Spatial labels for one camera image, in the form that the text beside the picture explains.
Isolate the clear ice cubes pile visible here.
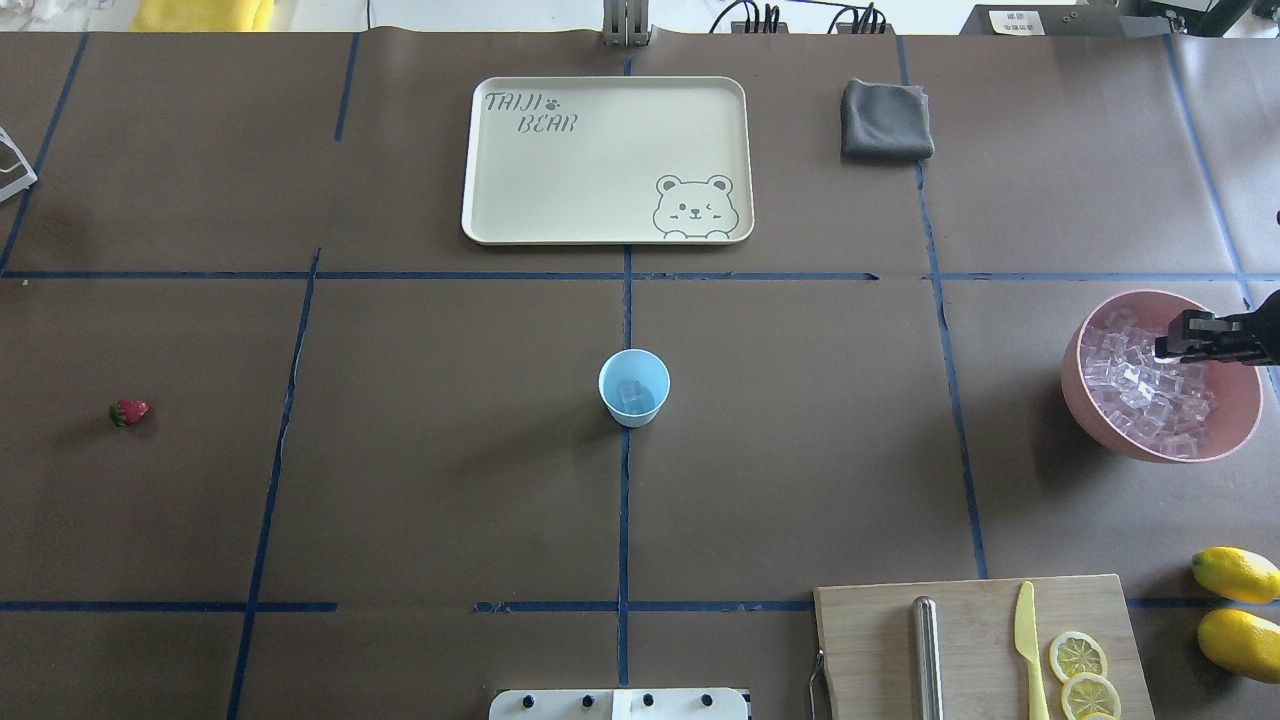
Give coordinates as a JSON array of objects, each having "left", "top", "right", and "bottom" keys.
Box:
[{"left": 1078, "top": 307, "right": 1219, "bottom": 459}]

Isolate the blue plastic cup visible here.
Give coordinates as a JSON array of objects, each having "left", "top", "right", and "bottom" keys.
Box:
[{"left": 596, "top": 348, "right": 671, "bottom": 429}]

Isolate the pink bowl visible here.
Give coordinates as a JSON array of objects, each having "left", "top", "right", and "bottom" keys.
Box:
[{"left": 1060, "top": 290, "right": 1265, "bottom": 464}]

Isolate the yellow lemon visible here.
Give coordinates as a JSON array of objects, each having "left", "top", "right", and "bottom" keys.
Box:
[
  {"left": 1196, "top": 609, "right": 1279, "bottom": 684},
  {"left": 1190, "top": 546, "right": 1279, "bottom": 605}
]

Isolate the grey box with label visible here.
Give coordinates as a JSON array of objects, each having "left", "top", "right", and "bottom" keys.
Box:
[{"left": 959, "top": 1, "right": 1171, "bottom": 38}]

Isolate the yellow plastic knife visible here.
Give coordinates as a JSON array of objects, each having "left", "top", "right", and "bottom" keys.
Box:
[{"left": 1012, "top": 580, "right": 1050, "bottom": 720}]

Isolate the lemon slice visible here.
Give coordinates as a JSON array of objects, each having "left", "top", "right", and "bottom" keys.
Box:
[
  {"left": 1047, "top": 630, "right": 1108, "bottom": 684},
  {"left": 1060, "top": 673, "right": 1123, "bottom": 719}
]

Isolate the dark grey folded cloth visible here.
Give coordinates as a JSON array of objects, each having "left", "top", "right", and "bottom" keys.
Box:
[{"left": 840, "top": 78, "right": 936, "bottom": 161}]

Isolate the steel rod muddler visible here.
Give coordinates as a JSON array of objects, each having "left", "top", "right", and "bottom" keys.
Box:
[{"left": 911, "top": 596, "right": 945, "bottom": 719}]

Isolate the wooden cutting board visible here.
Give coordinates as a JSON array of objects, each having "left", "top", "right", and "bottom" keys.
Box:
[{"left": 814, "top": 574, "right": 1155, "bottom": 719}]

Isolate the cream bear tray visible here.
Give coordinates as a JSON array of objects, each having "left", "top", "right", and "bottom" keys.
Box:
[{"left": 461, "top": 76, "right": 755, "bottom": 246}]

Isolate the red strawberry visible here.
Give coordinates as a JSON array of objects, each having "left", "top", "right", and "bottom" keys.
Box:
[{"left": 108, "top": 398, "right": 150, "bottom": 427}]

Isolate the yellow cloth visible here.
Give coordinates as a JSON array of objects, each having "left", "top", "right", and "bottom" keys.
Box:
[{"left": 128, "top": 0, "right": 275, "bottom": 33}]

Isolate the aluminium frame post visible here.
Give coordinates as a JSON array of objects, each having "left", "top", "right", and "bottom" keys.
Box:
[{"left": 602, "top": 0, "right": 652, "bottom": 47}]

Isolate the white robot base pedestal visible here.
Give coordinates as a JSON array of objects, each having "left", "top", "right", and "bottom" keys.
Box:
[{"left": 488, "top": 687, "right": 753, "bottom": 719}]

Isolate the white wire cup rack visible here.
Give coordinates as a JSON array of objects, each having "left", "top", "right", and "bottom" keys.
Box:
[{"left": 0, "top": 128, "right": 38, "bottom": 202}]

